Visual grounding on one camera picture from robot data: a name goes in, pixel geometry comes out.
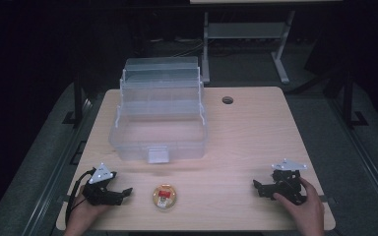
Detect person's right hand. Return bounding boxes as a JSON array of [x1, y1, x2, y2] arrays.
[[273, 176, 326, 236]]

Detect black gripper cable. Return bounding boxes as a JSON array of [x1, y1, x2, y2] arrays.
[[64, 168, 96, 228]]

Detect grey metal stand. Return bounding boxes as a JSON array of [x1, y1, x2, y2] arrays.
[[201, 10, 297, 86]]

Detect dark metal post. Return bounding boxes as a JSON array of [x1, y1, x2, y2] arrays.
[[340, 70, 369, 130], [61, 73, 88, 126]]

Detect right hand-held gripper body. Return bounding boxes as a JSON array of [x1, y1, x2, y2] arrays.
[[268, 158, 309, 207]]

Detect clear plastic tiered storage box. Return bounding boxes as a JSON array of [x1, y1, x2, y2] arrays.
[[108, 56, 209, 164]]

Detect person's left hand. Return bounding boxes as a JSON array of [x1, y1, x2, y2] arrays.
[[63, 185, 112, 236]]

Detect floor cables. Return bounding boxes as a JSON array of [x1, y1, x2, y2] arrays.
[[149, 36, 209, 58]]

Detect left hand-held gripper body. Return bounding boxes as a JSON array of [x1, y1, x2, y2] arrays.
[[82, 162, 123, 207]]

